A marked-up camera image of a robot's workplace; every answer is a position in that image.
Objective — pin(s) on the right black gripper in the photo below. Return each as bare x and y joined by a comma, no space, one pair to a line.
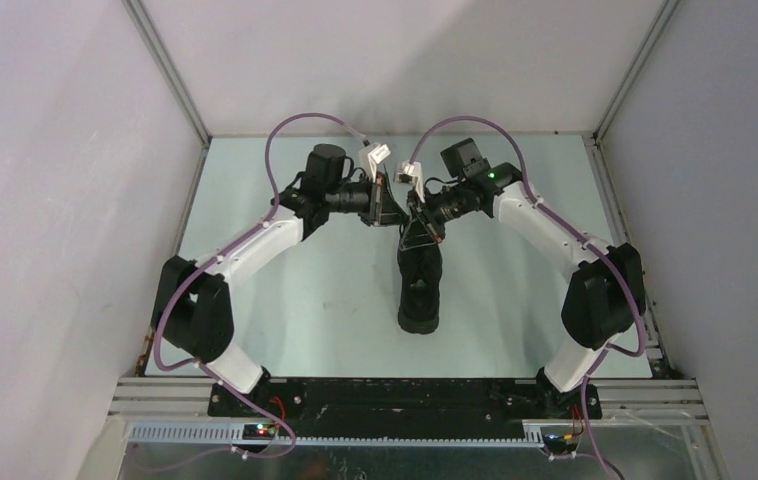
416,235

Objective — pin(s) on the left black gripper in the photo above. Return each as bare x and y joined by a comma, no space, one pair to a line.
383,209

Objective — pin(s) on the black sneaker shoe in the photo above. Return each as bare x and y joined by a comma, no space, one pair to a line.
421,271

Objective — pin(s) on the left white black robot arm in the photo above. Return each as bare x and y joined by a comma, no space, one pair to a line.
193,320

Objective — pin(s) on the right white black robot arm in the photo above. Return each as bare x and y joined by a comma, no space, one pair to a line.
606,298

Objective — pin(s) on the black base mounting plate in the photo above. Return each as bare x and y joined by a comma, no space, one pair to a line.
419,409

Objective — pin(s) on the right circuit board with leds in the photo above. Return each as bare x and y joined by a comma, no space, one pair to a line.
561,445

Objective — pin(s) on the circuit board with leds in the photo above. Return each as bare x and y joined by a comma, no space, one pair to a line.
561,445
259,432

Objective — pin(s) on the left circuit board with leds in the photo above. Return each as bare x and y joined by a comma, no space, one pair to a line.
259,432

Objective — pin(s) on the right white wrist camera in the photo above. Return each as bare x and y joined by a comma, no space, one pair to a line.
411,173

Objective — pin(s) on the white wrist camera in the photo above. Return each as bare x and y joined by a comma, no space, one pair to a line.
411,173
371,157

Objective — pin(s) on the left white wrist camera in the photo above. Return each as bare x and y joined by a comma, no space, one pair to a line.
371,157

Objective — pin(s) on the slotted grey cable duct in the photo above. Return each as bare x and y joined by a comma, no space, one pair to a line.
230,434

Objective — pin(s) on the aluminium front rail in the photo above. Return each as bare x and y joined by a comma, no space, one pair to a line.
624,401

